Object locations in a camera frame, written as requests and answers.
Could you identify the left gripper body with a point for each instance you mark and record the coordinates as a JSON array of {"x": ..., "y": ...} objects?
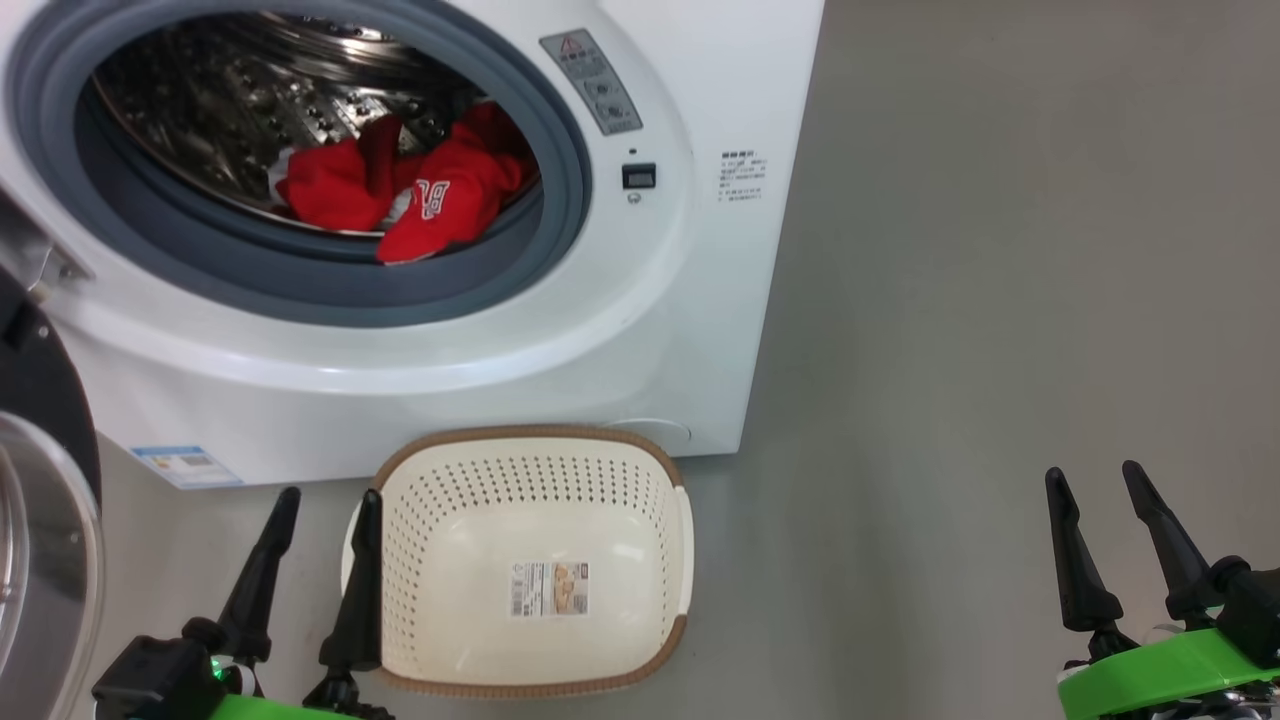
[{"x": 160, "y": 685}]

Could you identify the round glass washing machine door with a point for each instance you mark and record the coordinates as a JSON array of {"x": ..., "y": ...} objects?
[{"x": 40, "y": 560}]

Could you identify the cream perforated laundry basket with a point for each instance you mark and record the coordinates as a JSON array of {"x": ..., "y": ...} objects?
[{"x": 530, "y": 520}]

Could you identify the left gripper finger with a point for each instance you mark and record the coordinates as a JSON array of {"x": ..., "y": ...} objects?
[
  {"x": 258, "y": 600},
  {"x": 362, "y": 610}
]

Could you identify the white front-load washing machine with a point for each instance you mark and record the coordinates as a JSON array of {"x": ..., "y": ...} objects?
[{"x": 620, "y": 330}]

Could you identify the red and white garment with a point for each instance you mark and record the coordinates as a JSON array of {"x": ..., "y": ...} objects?
[{"x": 450, "y": 200}]

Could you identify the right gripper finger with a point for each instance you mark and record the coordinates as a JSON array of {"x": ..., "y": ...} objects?
[
  {"x": 1180, "y": 570},
  {"x": 1085, "y": 590}
]

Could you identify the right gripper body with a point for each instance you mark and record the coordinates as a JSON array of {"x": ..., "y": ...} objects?
[{"x": 1170, "y": 675}]

